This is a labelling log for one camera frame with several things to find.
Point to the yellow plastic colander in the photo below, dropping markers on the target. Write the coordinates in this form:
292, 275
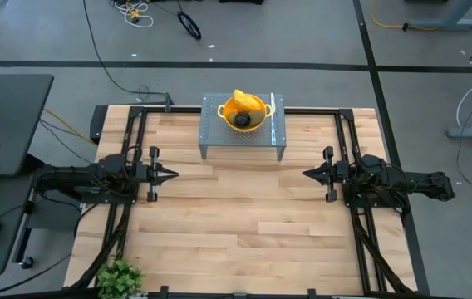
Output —
225, 111

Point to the dark grey desk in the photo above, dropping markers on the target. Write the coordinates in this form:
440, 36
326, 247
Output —
11, 116

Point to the yellow corn cob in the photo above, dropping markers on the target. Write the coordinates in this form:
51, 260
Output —
246, 100

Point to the green plant in white pot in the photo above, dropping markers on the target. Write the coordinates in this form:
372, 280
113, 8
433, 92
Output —
119, 280

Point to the black aluminium table frame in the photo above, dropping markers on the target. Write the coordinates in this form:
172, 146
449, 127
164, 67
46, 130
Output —
178, 110

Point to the black round fruit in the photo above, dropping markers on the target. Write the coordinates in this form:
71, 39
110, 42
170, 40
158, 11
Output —
242, 119

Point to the black caster wheel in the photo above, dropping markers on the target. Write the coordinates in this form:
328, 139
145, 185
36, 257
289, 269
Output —
27, 263

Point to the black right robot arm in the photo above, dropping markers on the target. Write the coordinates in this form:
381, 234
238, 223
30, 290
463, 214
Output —
402, 182

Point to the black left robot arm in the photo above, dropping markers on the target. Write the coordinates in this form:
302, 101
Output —
74, 178

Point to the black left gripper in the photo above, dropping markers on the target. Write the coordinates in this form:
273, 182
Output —
153, 174

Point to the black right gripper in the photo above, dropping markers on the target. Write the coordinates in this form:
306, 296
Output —
330, 174

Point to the grey perforated metal stand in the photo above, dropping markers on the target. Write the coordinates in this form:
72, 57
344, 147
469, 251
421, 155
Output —
215, 137

